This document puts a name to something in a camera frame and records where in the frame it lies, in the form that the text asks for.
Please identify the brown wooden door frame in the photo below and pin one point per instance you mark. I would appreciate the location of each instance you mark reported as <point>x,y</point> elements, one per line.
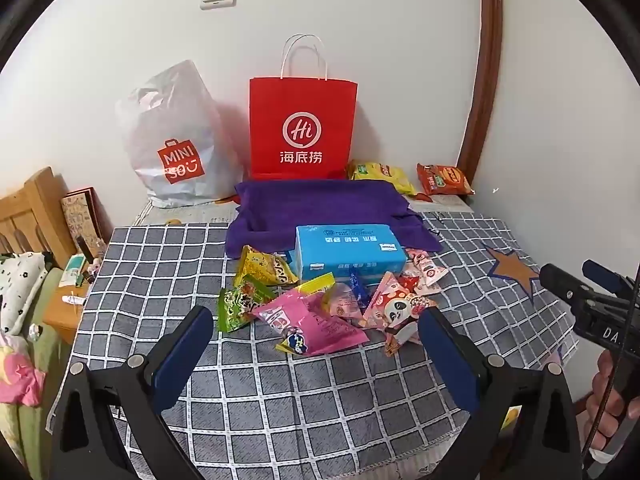
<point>482,85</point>

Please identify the pink panda snack packet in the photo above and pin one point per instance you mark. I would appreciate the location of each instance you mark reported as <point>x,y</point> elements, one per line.
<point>395,305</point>

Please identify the red paper bag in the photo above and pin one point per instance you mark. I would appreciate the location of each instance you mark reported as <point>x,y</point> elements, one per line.
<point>300,110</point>

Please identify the large pink snack bag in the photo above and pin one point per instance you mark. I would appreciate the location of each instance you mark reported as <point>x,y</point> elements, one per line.
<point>310,320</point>

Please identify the yellow chip bag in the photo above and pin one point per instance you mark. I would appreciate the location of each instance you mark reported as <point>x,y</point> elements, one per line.
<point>380,174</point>

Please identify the pink star plush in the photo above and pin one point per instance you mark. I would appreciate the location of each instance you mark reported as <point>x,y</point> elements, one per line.
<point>20,375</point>

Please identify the white spotted pillow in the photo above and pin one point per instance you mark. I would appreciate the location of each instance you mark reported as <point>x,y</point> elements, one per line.
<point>20,280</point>

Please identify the person's right hand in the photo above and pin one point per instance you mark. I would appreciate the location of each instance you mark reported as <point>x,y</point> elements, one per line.
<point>602,400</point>

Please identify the white plastic shopping bag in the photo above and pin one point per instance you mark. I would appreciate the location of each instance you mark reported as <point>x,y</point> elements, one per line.
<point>170,110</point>

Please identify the patterned book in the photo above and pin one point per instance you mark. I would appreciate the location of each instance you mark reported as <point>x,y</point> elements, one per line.
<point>82,215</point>

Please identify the small blue snack packet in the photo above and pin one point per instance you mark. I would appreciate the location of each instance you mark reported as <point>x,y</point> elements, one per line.
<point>359,287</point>

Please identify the purple towel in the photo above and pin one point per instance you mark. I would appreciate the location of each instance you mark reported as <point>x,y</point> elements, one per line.
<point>320,205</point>

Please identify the small white tube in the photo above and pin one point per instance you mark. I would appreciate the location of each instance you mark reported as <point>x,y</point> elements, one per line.
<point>72,300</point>

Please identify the green snack packet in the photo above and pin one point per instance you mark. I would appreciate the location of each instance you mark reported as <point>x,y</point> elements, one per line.
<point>240,305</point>

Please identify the wooden nightstand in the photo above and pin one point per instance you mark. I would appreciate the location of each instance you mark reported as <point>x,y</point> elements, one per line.
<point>60,320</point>

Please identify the grey checked blanket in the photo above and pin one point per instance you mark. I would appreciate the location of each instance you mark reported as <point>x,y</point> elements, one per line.
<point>160,270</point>

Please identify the orange red chip bag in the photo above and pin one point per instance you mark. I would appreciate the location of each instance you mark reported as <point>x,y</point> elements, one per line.
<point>445,180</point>

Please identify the wooden headboard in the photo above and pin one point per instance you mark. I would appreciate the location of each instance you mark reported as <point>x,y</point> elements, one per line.
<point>35,200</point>

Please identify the green bedding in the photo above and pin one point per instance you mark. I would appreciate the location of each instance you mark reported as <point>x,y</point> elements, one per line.
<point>30,430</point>

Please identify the small toy figure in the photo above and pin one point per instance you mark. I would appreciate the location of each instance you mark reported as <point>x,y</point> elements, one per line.
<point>93,267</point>

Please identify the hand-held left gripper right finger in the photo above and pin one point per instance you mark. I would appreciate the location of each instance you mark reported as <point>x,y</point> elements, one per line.
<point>450,360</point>

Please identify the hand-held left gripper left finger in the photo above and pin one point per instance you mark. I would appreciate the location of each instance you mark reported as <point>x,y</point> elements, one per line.
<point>185,350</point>

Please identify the blue tissue pack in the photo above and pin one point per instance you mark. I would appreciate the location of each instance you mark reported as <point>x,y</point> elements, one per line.
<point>345,255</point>

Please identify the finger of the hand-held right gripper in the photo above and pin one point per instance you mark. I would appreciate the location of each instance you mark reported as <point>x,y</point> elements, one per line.
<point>602,272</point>
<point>562,282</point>

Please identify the yellow triangular snack packet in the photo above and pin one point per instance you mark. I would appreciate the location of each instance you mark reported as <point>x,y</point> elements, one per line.
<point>262,267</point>

